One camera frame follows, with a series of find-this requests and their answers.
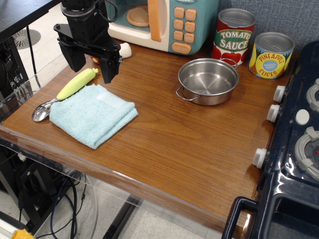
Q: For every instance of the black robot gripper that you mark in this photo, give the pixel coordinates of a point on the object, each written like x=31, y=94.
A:
x=86, y=32

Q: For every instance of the silver steel pot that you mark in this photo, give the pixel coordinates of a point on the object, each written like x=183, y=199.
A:
x=207, y=82

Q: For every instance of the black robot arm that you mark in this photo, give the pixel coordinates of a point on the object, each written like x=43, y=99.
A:
x=79, y=3

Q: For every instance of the light blue folded rag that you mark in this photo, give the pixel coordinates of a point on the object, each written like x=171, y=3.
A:
x=92, y=115

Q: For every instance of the white stove knob top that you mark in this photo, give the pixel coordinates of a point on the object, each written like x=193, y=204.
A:
x=279, y=93

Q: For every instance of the white stove knob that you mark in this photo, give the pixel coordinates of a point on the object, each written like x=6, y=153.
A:
x=259, y=157
x=273, y=113
x=279, y=93

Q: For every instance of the plush mushroom toy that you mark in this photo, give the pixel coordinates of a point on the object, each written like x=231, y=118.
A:
x=125, y=52

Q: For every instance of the toy microwave teal cream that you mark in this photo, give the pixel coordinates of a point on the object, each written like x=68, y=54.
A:
x=176, y=26

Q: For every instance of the clear acrylic table guard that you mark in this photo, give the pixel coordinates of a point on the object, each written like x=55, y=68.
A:
x=117, y=163

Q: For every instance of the tomato sauce can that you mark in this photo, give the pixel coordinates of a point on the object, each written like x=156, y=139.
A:
x=233, y=33

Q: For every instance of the pineapple slices can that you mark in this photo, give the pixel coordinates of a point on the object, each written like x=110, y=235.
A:
x=271, y=55

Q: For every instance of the white stove knob middle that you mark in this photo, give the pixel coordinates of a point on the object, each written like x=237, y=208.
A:
x=273, y=113

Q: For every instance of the white stove knob bottom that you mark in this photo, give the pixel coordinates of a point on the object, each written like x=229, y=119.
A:
x=259, y=157

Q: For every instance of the dark blue toy stove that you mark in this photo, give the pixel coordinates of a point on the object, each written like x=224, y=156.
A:
x=287, y=206

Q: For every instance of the green handled ice cream scoop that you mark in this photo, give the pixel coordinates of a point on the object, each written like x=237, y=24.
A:
x=73, y=86

